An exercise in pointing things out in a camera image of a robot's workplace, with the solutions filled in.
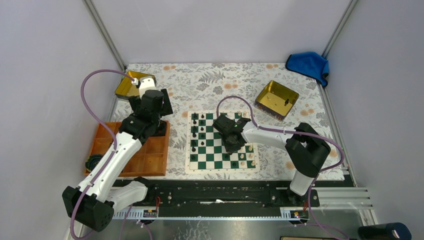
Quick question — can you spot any gold tin with chess pieces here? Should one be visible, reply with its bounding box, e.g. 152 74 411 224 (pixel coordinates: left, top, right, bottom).
254 80 300 121

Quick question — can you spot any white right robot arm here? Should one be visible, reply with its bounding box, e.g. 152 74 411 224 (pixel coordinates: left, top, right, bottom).
212 114 331 206

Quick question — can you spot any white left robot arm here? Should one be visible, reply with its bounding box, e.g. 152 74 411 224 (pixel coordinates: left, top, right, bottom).
62 77 172 232

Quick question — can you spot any green white chess board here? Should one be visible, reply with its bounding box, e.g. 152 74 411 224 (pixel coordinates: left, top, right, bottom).
184 110 260 174

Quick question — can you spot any orange compartment tray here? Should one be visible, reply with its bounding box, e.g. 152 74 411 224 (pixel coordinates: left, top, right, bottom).
84 121 171 177

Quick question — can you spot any empty gold tin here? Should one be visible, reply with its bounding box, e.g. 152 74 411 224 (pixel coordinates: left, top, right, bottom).
115 70 157 100

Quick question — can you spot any floral table mat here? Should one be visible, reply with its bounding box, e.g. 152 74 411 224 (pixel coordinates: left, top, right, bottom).
128 63 334 181

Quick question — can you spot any blue cloth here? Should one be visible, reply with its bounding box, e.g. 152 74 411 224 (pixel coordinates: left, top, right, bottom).
285 51 330 88

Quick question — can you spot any black cylinder bottom right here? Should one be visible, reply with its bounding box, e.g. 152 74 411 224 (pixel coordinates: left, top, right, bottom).
358 222 412 240

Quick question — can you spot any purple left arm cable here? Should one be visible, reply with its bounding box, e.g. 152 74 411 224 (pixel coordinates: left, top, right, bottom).
69 68 140 240

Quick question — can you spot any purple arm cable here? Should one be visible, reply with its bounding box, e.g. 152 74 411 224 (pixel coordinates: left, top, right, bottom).
215 96 350 240
69 68 140 240

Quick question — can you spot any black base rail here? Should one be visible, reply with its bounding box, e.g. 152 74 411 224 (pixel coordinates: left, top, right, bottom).
124 180 321 209

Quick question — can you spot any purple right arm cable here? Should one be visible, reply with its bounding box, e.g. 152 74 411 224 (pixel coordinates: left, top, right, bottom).
215 96 350 240

